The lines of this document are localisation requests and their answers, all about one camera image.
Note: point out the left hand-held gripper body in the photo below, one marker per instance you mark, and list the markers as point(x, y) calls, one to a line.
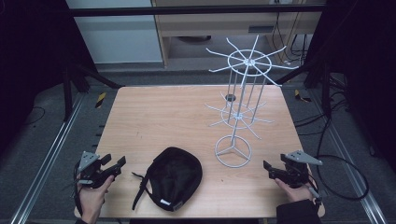
point(90, 174)

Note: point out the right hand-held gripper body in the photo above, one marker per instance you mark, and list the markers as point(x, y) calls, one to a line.
point(294, 172)

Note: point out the black cap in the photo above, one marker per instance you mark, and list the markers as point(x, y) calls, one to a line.
point(174, 179)

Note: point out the person's right hand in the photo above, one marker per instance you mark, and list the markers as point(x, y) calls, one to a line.
point(294, 193)

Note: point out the person's left hand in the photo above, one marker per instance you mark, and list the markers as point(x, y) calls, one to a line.
point(91, 199)

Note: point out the yellow black tape piece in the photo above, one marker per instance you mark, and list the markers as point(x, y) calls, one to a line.
point(300, 95)
point(100, 100)

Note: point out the black metal stand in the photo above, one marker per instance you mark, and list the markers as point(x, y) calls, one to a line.
point(77, 77)
point(317, 81)

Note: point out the dark curtain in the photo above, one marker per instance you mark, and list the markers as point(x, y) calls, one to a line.
point(31, 62)
point(364, 62)

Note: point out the white cabinet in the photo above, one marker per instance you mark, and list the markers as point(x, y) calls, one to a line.
point(118, 34)

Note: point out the wooden desk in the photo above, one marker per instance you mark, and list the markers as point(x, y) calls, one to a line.
point(218, 25)

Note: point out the black horizontal bar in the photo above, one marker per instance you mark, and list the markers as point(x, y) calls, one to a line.
point(193, 10)

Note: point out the metal floor rail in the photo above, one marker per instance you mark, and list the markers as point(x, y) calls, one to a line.
point(351, 161)
point(46, 161)

